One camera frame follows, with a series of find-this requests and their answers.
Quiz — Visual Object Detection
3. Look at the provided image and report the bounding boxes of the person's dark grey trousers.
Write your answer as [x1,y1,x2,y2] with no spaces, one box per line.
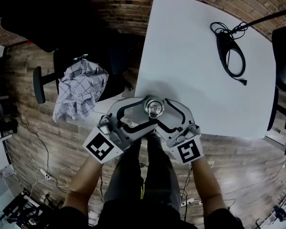
[103,131,182,211]

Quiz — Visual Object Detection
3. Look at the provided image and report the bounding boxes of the black floor cable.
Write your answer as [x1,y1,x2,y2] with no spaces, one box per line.
[19,118,70,195]

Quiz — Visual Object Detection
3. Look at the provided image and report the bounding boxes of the black floor equipment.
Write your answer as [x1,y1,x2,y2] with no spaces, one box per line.
[0,89,19,135]

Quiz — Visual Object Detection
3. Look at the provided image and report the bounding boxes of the black device with green lights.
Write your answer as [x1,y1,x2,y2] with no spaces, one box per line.
[72,53,89,62]

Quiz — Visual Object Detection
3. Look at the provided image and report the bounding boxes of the black lamp cable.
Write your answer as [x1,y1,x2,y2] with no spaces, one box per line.
[209,21,247,86]

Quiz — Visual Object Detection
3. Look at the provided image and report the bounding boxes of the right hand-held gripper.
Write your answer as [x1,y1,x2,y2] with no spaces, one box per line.
[155,98,204,165]

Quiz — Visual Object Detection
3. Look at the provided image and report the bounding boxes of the white power strip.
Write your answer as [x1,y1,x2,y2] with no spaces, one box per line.
[37,167,51,180]
[181,198,203,207]

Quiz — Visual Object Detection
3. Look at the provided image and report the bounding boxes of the person's left forearm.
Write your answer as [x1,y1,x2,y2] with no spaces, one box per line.
[64,155,104,211]

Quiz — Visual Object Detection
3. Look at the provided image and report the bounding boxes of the white square table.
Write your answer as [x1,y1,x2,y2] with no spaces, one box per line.
[131,0,277,139]

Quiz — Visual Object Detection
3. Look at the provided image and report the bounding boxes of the person's right forearm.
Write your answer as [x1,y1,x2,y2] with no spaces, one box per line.
[190,157,227,211]

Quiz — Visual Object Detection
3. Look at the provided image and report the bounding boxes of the black desk lamp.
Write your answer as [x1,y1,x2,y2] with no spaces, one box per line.
[215,7,286,78]

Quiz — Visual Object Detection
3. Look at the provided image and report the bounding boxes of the black office chair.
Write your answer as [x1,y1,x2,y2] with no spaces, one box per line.
[266,24,286,156]
[0,0,134,104]

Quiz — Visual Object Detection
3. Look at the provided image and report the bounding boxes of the white checked cloth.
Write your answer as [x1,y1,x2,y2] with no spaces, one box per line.
[52,58,110,123]

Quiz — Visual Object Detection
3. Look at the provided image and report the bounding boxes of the grey desk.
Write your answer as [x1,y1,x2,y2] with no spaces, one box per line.
[263,125,286,156]

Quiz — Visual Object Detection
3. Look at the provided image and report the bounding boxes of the steel water bottle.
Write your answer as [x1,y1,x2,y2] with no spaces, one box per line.
[142,94,167,121]

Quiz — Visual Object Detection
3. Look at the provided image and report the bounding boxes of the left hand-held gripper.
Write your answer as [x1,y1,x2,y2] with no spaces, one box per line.
[82,96,159,164]

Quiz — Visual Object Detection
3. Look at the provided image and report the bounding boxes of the person's black shirt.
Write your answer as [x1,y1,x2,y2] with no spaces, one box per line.
[59,198,244,229]

